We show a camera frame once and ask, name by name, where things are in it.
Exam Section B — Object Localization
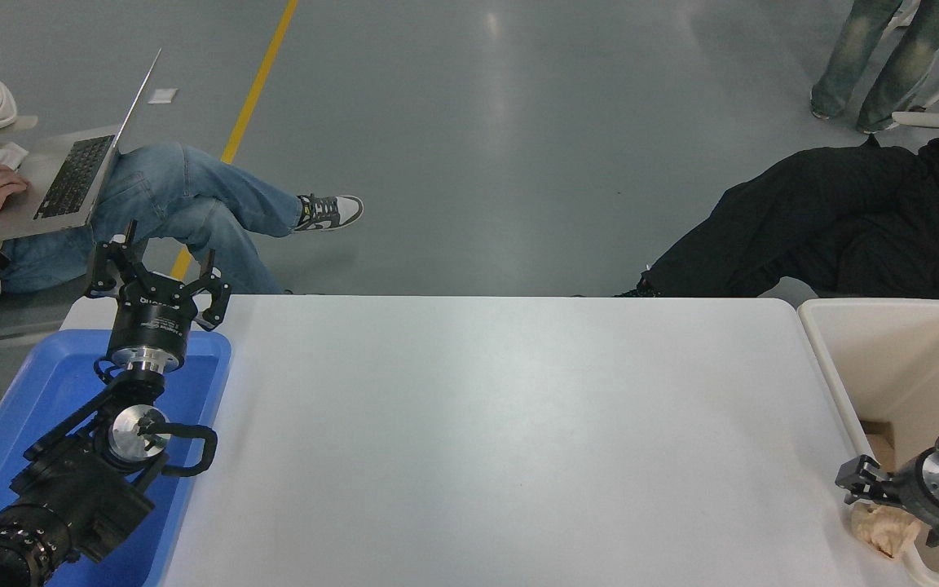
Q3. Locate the silver laptop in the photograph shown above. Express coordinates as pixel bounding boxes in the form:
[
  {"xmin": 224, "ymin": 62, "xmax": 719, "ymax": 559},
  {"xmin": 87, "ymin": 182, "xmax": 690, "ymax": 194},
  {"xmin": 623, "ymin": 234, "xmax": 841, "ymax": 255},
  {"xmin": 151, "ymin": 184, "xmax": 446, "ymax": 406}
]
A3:
[{"xmin": 0, "ymin": 47, "xmax": 162, "ymax": 244}]

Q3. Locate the large pale plastic bin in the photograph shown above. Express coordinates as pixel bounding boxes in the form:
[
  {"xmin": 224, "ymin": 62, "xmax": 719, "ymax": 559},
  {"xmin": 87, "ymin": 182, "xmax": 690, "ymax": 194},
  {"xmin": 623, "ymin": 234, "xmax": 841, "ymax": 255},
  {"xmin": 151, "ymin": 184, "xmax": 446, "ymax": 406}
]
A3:
[{"xmin": 797, "ymin": 298, "xmax": 939, "ymax": 587}]

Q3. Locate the grey chair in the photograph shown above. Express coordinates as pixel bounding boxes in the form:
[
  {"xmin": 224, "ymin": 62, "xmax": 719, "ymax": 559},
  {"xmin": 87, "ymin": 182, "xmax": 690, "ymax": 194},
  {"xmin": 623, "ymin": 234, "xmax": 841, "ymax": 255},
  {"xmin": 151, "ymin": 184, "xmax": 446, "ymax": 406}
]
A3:
[{"xmin": 0, "ymin": 273, "xmax": 91, "ymax": 417}]

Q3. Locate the person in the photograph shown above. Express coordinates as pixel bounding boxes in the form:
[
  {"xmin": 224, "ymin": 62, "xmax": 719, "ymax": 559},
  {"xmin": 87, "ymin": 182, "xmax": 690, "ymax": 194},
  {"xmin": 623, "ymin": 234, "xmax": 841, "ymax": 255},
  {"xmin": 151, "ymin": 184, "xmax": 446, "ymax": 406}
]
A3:
[
  {"xmin": 0, "ymin": 41, "xmax": 364, "ymax": 296},
  {"xmin": 810, "ymin": 0, "xmax": 939, "ymax": 135},
  {"xmin": 616, "ymin": 82, "xmax": 939, "ymax": 301}
]

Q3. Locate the tan paper ball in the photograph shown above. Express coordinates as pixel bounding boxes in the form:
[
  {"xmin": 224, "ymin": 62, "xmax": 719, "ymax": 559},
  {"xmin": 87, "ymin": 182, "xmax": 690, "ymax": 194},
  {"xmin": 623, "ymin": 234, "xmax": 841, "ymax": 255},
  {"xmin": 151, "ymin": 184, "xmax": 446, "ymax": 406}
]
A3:
[{"xmin": 850, "ymin": 501, "xmax": 924, "ymax": 560}]

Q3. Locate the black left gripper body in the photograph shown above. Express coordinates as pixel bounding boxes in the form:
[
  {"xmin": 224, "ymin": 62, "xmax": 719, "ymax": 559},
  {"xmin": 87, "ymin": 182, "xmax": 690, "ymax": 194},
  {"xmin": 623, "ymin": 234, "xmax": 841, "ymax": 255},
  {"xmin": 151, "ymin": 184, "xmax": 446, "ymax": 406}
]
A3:
[{"xmin": 108, "ymin": 276, "xmax": 198, "ymax": 353}]

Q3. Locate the blue plastic tray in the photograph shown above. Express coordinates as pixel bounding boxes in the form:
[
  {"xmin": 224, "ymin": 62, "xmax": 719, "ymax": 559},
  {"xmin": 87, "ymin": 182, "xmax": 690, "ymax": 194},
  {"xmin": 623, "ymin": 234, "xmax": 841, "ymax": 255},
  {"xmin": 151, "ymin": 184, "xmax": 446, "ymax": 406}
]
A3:
[{"xmin": 0, "ymin": 329, "xmax": 232, "ymax": 587}]

